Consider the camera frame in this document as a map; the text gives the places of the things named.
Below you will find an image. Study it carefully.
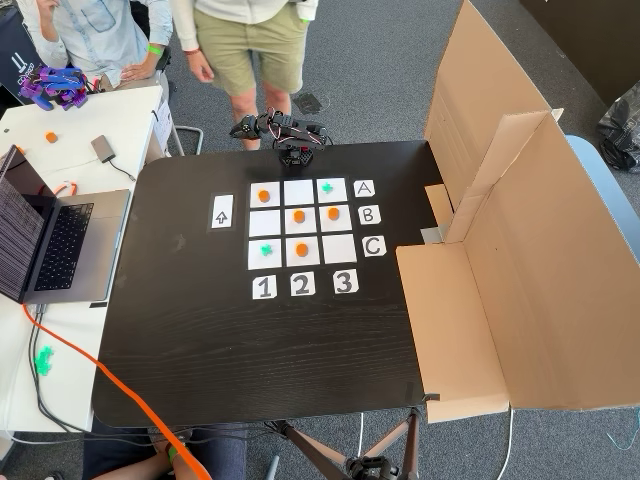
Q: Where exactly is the paper sheet number 1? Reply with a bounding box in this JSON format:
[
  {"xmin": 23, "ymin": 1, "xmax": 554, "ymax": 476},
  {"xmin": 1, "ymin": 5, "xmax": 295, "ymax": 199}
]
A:
[{"xmin": 251, "ymin": 275, "xmax": 279, "ymax": 301}]

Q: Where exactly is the white arrow paper sheet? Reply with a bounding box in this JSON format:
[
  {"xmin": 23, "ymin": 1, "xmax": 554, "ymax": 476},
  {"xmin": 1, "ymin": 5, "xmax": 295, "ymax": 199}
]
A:
[{"xmin": 210, "ymin": 193, "xmax": 235, "ymax": 230}]

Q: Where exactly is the person's right hand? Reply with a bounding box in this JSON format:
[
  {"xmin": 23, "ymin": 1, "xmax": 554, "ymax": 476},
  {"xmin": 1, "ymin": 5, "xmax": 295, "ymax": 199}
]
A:
[{"xmin": 183, "ymin": 49, "xmax": 215, "ymax": 84}]

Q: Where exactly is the black plastic bag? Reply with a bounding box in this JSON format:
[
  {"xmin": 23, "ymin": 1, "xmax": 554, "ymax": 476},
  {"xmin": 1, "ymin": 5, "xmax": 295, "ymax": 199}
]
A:
[{"xmin": 595, "ymin": 82, "xmax": 640, "ymax": 174}]

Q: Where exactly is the pale blue table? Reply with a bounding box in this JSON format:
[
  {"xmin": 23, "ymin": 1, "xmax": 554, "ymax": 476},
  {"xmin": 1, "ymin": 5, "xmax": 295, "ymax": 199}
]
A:
[{"xmin": 564, "ymin": 134, "xmax": 632, "ymax": 241}]

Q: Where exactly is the person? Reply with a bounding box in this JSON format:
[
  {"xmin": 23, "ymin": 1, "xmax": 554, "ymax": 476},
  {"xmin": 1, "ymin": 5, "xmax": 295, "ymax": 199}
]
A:
[
  {"xmin": 82, "ymin": 422, "xmax": 246, "ymax": 480},
  {"xmin": 22, "ymin": 0, "xmax": 174, "ymax": 94},
  {"xmin": 169, "ymin": 0, "xmax": 321, "ymax": 151}
]

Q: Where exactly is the person's left hand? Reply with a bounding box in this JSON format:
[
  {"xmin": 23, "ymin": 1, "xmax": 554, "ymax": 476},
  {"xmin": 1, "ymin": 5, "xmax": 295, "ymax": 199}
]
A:
[{"xmin": 119, "ymin": 52, "xmax": 156, "ymax": 82}]

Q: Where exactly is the paper sheet number 3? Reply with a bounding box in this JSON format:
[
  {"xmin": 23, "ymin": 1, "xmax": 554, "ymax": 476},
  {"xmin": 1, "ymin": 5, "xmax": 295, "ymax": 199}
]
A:
[{"xmin": 332, "ymin": 269, "xmax": 360, "ymax": 295}]

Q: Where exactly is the grey hub cable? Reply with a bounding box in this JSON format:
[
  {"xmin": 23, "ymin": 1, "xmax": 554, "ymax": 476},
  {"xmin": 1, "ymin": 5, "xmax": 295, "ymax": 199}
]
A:
[{"xmin": 110, "ymin": 158, "xmax": 137, "ymax": 182}]

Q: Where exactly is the thick orange cable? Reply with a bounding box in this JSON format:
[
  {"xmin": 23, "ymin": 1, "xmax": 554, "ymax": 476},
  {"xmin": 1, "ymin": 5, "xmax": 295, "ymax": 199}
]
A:
[{"xmin": 20, "ymin": 302, "xmax": 214, "ymax": 480}]

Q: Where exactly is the paper sheet letter C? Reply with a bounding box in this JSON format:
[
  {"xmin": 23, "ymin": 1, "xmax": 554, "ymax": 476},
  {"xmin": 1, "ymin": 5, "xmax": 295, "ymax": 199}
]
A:
[{"xmin": 361, "ymin": 235, "xmax": 387, "ymax": 259}]

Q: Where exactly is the green string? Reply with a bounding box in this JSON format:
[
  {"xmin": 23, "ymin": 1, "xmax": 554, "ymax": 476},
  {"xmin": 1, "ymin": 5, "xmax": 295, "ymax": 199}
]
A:
[{"xmin": 605, "ymin": 407, "xmax": 640, "ymax": 451}]

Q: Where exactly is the black banner white print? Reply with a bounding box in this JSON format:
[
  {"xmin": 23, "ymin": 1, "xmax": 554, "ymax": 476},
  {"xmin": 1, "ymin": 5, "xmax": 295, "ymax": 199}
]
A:
[{"xmin": 0, "ymin": 9, "xmax": 46, "ymax": 106}]

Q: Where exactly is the white table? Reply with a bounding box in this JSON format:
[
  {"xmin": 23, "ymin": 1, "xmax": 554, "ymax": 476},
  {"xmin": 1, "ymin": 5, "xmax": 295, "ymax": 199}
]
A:
[{"xmin": 0, "ymin": 84, "xmax": 171, "ymax": 446}]

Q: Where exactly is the chrome chair frame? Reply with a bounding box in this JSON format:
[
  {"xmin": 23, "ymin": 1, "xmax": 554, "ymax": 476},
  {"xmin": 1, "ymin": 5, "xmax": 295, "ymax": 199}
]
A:
[{"xmin": 172, "ymin": 124, "xmax": 205, "ymax": 157}]

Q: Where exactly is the dark floor socket cover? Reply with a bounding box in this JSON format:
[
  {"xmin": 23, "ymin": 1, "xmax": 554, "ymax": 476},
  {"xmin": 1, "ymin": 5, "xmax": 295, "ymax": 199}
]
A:
[{"xmin": 292, "ymin": 92, "xmax": 324, "ymax": 115}]

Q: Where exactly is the white paper grid square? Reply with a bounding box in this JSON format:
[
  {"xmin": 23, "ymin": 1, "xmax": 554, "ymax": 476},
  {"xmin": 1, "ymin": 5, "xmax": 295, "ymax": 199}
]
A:
[
  {"xmin": 322, "ymin": 234, "xmax": 358, "ymax": 265},
  {"xmin": 249, "ymin": 181, "xmax": 282, "ymax": 209},
  {"xmin": 248, "ymin": 240, "xmax": 283, "ymax": 271},
  {"xmin": 319, "ymin": 205, "xmax": 353, "ymax": 234},
  {"xmin": 284, "ymin": 207, "xmax": 318, "ymax": 236},
  {"xmin": 316, "ymin": 177, "xmax": 349, "ymax": 205},
  {"xmin": 283, "ymin": 179, "xmax": 316, "ymax": 207},
  {"xmin": 285, "ymin": 237, "xmax": 320, "ymax": 268},
  {"xmin": 249, "ymin": 209, "xmax": 283, "ymax": 238}
]

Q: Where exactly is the white cable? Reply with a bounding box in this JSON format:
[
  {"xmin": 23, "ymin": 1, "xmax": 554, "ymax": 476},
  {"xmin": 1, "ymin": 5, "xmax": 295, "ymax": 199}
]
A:
[{"xmin": 487, "ymin": 407, "xmax": 516, "ymax": 480}]

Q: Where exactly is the purple leader arm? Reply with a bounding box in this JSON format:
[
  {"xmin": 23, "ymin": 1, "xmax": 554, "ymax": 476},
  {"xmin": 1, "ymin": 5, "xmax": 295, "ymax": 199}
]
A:
[{"xmin": 18, "ymin": 65, "xmax": 90, "ymax": 112}]

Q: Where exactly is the brown cardboard screen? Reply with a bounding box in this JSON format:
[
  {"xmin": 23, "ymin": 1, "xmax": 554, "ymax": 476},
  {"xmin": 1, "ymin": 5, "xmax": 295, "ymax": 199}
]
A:
[{"xmin": 394, "ymin": 0, "xmax": 640, "ymax": 425}]

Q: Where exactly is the paper sheet number 2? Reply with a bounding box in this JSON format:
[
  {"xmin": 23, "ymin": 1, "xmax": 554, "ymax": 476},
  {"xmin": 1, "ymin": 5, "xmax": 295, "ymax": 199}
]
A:
[{"xmin": 289, "ymin": 272, "xmax": 317, "ymax": 297}]

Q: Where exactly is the black camera tripod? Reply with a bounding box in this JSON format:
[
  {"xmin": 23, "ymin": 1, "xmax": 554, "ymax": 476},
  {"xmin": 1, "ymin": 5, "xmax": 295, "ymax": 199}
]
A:
[{"xmin": 269, "ymin": 407, "xmax": 426, "ymax": 480}]

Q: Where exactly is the grey laptop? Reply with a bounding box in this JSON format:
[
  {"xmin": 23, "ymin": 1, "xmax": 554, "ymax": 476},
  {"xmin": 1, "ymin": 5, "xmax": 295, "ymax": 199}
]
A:
[{"xmin": 0, "ymin": 144, "xmax": 132, "ymax": 305}]

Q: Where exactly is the white paper sign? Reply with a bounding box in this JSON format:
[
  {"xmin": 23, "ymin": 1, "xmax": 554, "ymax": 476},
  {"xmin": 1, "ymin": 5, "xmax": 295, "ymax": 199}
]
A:
[{"xmin": 152, "ymin": 97, "xmax": 174, "ymax": 146}]

